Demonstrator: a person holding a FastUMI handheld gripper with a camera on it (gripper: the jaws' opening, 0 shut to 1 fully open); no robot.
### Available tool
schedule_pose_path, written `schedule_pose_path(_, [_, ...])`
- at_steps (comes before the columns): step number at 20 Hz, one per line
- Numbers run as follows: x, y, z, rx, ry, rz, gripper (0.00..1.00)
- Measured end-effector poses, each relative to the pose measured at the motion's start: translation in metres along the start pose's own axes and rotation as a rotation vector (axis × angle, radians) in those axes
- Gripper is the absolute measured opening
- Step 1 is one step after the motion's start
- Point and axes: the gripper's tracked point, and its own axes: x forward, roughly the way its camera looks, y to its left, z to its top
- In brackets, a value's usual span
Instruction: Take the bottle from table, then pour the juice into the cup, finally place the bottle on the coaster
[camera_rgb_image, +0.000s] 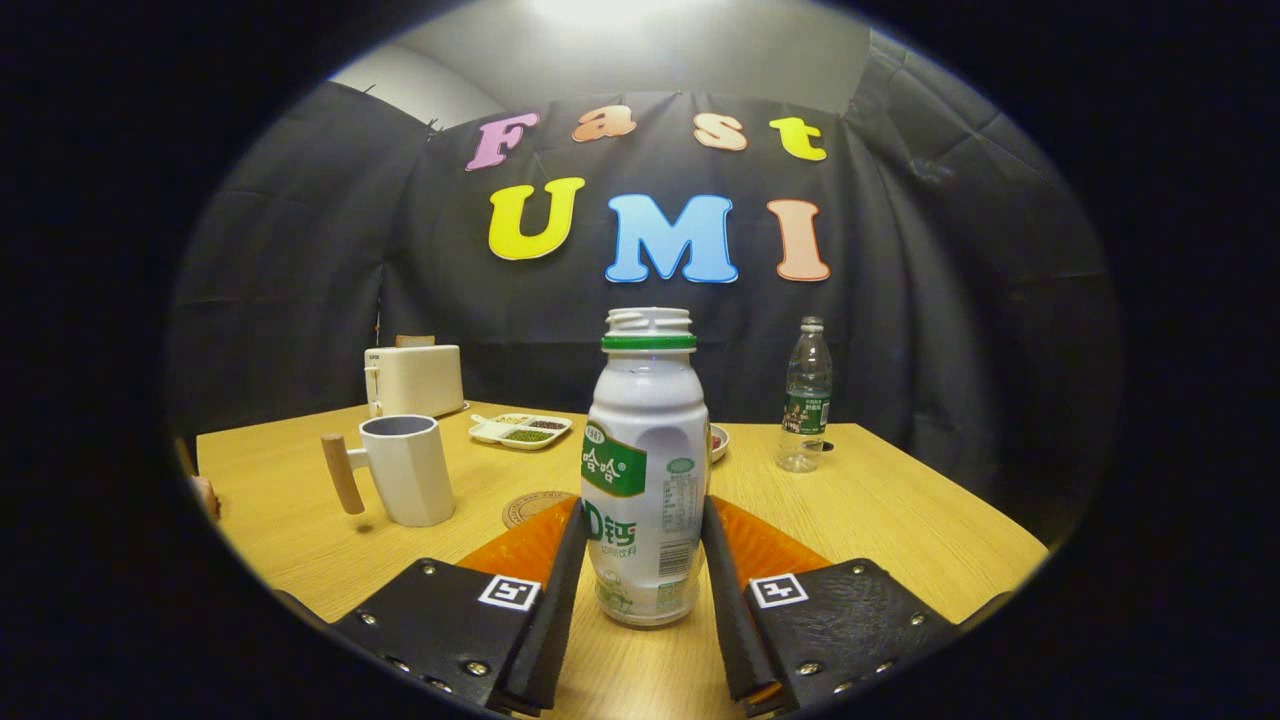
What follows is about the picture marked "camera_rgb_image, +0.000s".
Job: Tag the round wooden coaster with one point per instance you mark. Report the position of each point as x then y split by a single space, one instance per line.
525 508

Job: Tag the black backdrop cloth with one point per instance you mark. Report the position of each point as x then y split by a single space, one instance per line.
300 280

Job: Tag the white round plate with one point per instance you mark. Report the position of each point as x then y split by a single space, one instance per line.
722 452

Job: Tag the white juice bottle green label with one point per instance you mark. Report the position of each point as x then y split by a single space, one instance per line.
645 420

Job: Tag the clear plastic water bottle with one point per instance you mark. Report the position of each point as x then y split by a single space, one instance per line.
805 410

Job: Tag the wooden table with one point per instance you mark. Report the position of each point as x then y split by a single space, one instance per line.
900 520

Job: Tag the brown bread slice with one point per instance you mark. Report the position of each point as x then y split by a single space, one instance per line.
415 341

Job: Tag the white divided dish with beans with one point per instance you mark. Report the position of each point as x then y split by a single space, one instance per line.
520 431

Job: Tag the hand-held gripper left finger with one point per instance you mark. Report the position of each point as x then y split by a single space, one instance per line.
555 610

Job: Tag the cream toaster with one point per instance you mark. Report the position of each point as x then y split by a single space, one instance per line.
415 382

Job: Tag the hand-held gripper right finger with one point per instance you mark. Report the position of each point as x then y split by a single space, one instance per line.
730 610

